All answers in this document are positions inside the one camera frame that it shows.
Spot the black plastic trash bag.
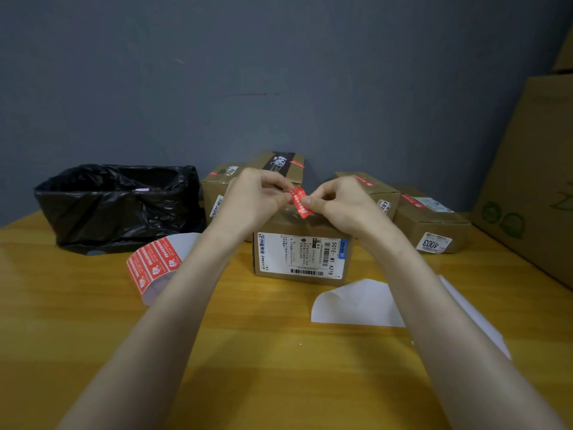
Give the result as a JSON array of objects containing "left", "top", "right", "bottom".
[{"left": 33, "top": 164, "right": 207, "bottom": 256}]

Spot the long brown cardboard box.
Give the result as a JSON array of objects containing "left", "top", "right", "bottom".
[{"left": 393, "top": 185, "right": 472, "bottom": 255}]

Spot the person's left forearm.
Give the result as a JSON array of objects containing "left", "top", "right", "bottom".
[{"left": 58, "top": 226, "right": 247, "bottom": 430}]

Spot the white end label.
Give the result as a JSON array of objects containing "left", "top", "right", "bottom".
[{"left": 415, "top": 232, "right": 453, "bottom": 254}]

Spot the person's right forearm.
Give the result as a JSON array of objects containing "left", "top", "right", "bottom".
[{"left": 358, "top": 236, "right": 567, "bottom": 430}]

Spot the small brown cardboard box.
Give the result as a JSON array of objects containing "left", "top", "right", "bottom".
[
  {"left": 252, "top": 203, "right": 355, "bottom": 287},
  {"left": 200, "top": 163, "right": 245, "bottom": 225},
  {"left": 333, "top": 171, "right": 402, "bottom": 220}
]

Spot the white backing paper strip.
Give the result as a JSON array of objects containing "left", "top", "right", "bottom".
[{"left": 311, "top": 275, "right": 512, "bottom": 361}]

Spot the large green printed carton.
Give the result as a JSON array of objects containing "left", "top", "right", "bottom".
[
  {"left": 551, "top": 21, "right": 573, "bottom": 75},
  {"left": 472, "top": 75, "right": 573, "bottom": 290}
]

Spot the person's left hand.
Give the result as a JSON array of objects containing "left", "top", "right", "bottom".
[{"left": 208, "top": 167, "right": 296, "bottom": 241}]

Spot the white barcode label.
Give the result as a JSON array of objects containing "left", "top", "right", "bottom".
[{"left": 414, "top": 196, "right": 454, "bottom": 214}]

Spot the white blue shipping label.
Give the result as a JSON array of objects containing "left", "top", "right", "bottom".
[{"left": 257, "top": 232, "right": 349, "bottom": 279}]

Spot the person's right hand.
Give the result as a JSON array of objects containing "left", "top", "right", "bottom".
[{"left": 301, "top": 176, "right": 409, "bottom": 257}]

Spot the red sticker label strip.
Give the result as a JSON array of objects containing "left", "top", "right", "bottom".
[{"left": 126, "top": 232, "right": 202, "bottom": 306}]

